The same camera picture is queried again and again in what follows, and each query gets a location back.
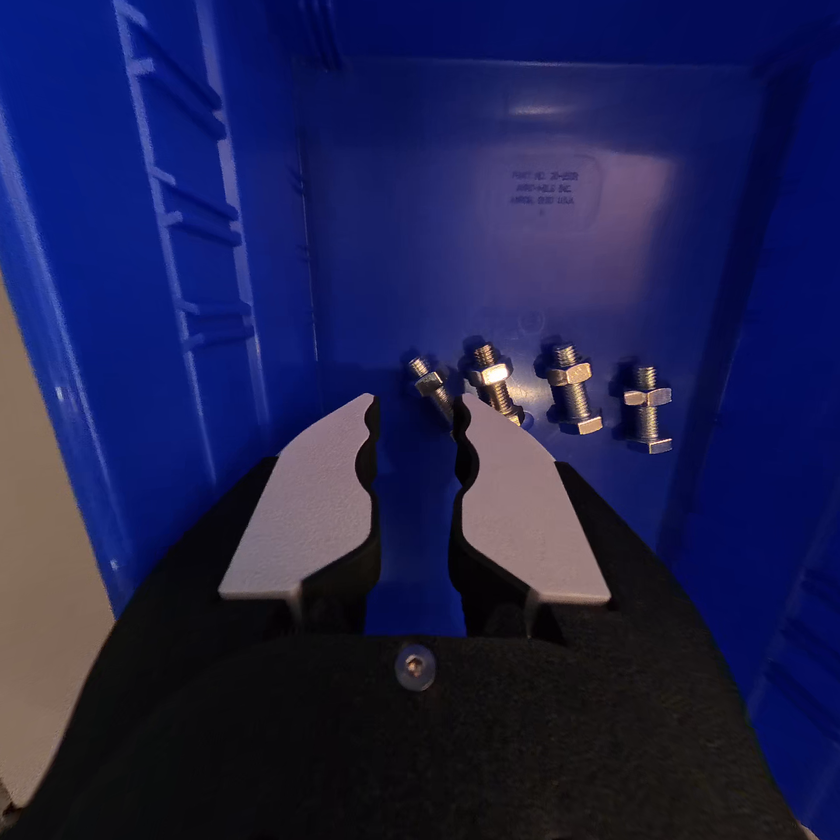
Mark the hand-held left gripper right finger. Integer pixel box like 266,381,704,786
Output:
448,392,613,608

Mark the steel hex bolt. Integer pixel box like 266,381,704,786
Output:
407,357,455,424
622,364,673,455
462,341,526,427
535,343,605,435

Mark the blue plastic bin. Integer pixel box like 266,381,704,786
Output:
0,0,840,834

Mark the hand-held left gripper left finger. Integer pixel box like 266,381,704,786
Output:
218,392,383,603

